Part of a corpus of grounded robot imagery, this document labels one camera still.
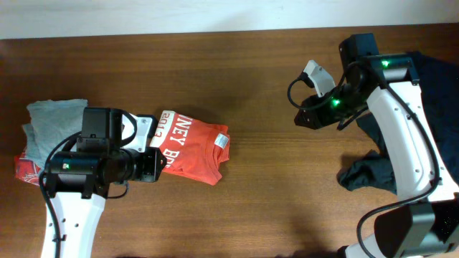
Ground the red soccer t-shirt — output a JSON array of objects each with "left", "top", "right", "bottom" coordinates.
[{"left": 150, "top": 110, "right": 230, "bottom": 186}]

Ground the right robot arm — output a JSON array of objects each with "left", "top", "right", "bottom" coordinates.
[{"left": 295, "top": 33, "right": 458, "bottom": 257}]

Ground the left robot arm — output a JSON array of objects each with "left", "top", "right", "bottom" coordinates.
[{"left": 39, "top": 107, "right": 167, "bottom": 257}]

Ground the folded grey t-shirt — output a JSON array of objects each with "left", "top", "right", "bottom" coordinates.
[{"left": 22, "top": 99, "right": 88, "bottom": 168}]

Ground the folded red printed t-shirt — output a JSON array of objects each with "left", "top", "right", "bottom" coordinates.
[{"left": 14, "top": 151, "right": 42, "bottom": 186}]

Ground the dark navy garment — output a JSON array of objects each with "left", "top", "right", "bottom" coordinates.
[{"left": 337, "top": 52, "right": 458, "bottom": 194}]

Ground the left black cable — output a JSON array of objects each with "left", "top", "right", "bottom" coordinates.
[{"left": 38, "top": 110, "right": 139, "bottom": 258}]

